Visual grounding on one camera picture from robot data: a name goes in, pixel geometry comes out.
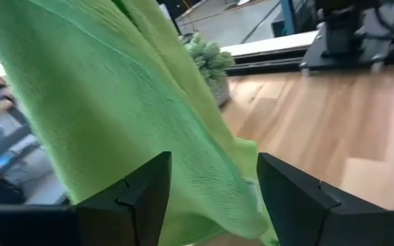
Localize green microfiber towel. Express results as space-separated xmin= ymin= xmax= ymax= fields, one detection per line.
xmin=0 ymin=0 xmax=276 ymax=246

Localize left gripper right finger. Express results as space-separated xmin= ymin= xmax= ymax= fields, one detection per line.
xmin=256 ymin=152 xmax=394 ymax=246

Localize black aluminium table frame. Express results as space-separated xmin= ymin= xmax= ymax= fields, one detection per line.
xmin=224 ymin=33 xmax=394 ymax=77

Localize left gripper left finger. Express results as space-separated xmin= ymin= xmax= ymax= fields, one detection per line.
xmin=0 ymin=152 xmax=172 ymax=246

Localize artificial green potted plant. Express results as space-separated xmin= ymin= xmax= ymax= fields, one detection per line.
xmin=182 ymin=32 xmax=235 ymax=107

